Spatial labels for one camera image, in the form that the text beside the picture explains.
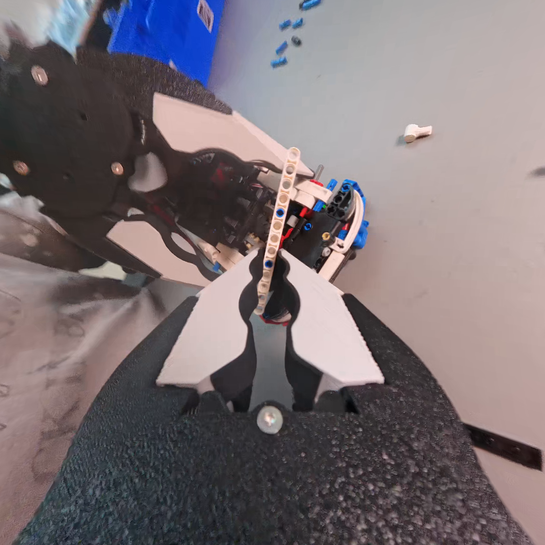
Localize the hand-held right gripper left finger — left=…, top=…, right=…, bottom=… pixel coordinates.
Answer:
left=156, top=248, right=260, bottom=412

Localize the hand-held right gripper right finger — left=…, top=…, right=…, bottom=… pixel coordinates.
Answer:
left=278, top=249, right=386, bottom=412

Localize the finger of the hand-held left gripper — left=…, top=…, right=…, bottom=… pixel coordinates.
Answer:
left=152, top=92, right=317, bottom=179
left=105, top=209, right=223, bottom=285

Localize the white holed building beam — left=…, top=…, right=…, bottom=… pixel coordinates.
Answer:
left=253, top=147, right=302, bottom=316

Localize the building block toy car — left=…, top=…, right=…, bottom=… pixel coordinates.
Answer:
left=169, top=159, right=371, bottom=328

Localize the grey desk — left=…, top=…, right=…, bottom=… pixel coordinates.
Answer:
left=162, top=0, right=545, bottom=545

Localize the blue plastic box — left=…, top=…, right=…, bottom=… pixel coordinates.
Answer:
left=107, top=0, right=227, bottom=88

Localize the grey printed sweatshirt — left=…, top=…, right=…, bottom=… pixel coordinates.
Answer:
left=0, top=200, right=205, bottom=545

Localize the black Lego axle rod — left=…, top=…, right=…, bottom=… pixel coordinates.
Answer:
left=463, top=423, right=544, bottom=471

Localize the white building connector piece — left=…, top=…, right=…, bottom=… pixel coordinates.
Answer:
left=402, top=123, right=433, bottom=143

